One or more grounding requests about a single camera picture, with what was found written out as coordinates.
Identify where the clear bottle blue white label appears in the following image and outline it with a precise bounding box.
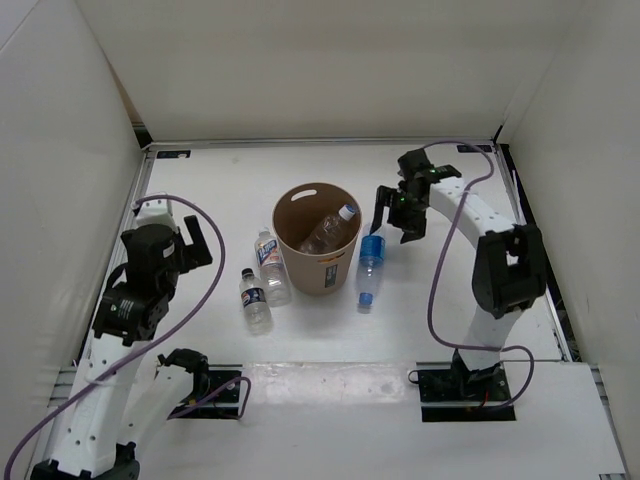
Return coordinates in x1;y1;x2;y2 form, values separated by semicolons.
254;227;291;307

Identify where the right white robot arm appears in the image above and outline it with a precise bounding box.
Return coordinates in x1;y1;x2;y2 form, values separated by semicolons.
370;148;547;400

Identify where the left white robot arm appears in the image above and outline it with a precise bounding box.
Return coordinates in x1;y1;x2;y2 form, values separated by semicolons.
31;215;212;479

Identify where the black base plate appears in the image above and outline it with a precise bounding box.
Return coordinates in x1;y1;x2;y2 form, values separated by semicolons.
171;364;246;420
407;364;516;423

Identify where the clear unlabelled plastic bottle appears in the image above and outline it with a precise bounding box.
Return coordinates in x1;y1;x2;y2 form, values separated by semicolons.
299;204;356;255

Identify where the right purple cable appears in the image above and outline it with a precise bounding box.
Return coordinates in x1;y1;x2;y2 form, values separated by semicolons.
422;139;535;407

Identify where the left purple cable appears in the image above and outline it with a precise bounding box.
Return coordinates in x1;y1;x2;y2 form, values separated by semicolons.
12;196;252;480

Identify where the purple cable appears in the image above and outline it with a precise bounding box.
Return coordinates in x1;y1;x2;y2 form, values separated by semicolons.
422;139;535;407
12;196;252;480

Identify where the left dark table label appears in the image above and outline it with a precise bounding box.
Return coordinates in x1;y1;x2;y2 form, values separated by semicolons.
156;150;191;159

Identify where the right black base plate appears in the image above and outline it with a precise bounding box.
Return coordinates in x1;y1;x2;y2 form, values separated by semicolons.
407;364;516;423

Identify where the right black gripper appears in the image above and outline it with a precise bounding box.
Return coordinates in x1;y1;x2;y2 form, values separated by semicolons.
369;186;427;245

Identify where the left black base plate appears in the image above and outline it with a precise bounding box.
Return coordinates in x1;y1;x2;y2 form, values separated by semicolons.
171;364;246;420

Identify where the right dark table label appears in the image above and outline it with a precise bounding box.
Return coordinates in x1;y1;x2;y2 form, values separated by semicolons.
456;144;494;153

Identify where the dark table label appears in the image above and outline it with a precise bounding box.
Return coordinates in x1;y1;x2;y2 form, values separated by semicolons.
156;150;191;159
456;144;494;153

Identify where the brown cylindrical waste bin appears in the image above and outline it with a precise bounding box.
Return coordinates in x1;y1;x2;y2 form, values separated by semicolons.
272;183;362;296

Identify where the small Pepsi bottle black cap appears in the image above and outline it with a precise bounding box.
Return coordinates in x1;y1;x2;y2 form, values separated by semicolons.
239;268;273;335

